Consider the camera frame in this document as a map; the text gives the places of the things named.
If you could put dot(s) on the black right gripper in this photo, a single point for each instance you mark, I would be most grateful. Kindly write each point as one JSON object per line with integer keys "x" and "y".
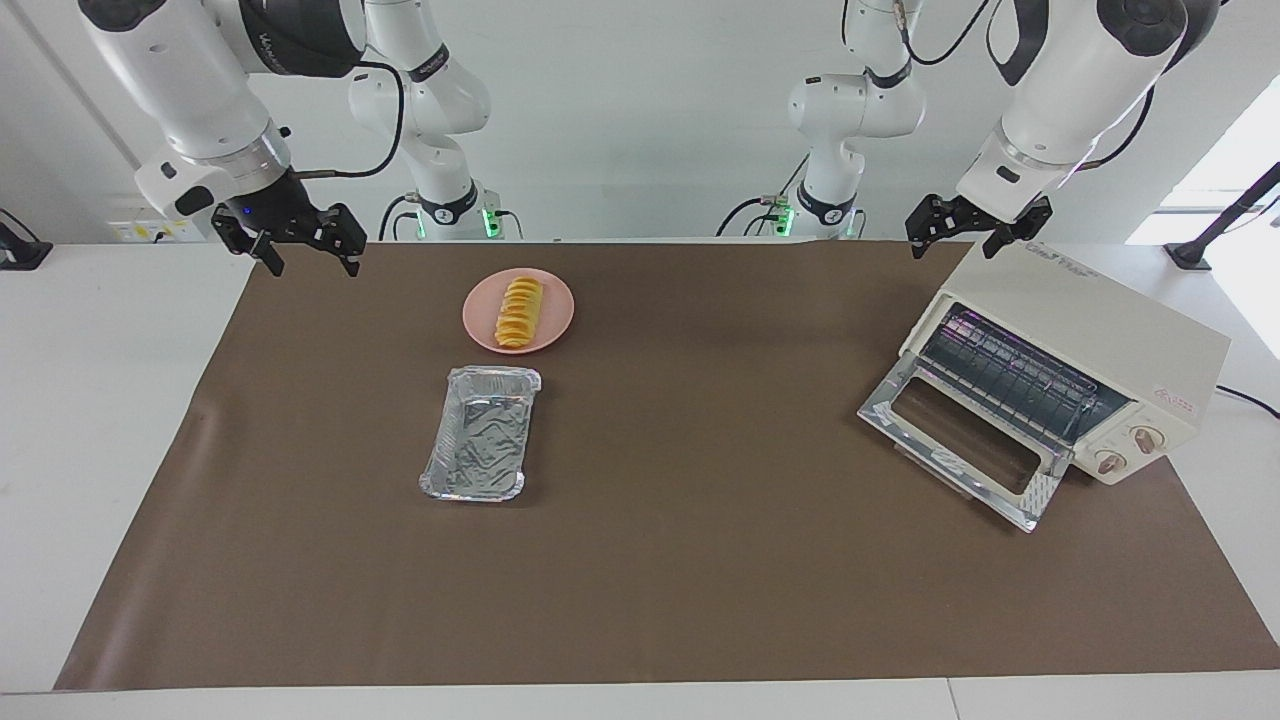
{"x": 275, "y": 208}

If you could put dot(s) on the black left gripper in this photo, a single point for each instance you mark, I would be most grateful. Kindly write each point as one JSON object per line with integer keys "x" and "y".
{"x": 988, "y": 215}

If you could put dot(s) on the golden ridged bread loaf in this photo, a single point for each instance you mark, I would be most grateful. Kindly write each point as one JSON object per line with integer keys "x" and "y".
{"x": 519, "y": 312}

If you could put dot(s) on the aluminium foil tray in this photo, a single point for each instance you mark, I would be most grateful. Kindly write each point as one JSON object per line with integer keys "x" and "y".
{"x": 480, "y": 440}

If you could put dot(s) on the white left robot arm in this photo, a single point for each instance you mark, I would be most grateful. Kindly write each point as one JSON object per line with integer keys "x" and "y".
{"x": 1080, "y": 80}

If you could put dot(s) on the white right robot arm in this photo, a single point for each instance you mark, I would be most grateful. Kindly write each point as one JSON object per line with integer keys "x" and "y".
{"x": 185, "y": 70}

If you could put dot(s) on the cream toaster oven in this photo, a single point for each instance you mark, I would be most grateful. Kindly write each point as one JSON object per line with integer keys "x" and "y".
{"x": 1100, "y": 310}

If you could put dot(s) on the glass oven door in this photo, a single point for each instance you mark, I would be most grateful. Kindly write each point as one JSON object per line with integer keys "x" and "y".
{"x": 960, "y": 440}

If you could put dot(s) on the beige oven knob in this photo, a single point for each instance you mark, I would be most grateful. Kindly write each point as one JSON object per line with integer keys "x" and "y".
{"x": 1147, "y": 437}
{"x": 1110, "y": 462}

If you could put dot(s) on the pink round plate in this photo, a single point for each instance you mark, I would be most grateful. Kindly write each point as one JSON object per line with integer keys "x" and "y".
{"x": 555, "y": 305}

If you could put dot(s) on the black table clamp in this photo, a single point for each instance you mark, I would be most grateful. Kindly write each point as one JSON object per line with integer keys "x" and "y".
{"x": 20, "y": 255}

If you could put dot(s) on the brown table mat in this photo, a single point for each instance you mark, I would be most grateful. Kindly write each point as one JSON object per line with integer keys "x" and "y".
{"x": 700, "y": 560}

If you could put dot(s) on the white wall socket strip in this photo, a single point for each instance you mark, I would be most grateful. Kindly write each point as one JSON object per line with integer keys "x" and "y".
{"x": 150, "y": 231}

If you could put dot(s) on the black camera stand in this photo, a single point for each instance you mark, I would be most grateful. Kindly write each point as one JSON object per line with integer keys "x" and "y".
{"x": 1190, "y": 255}

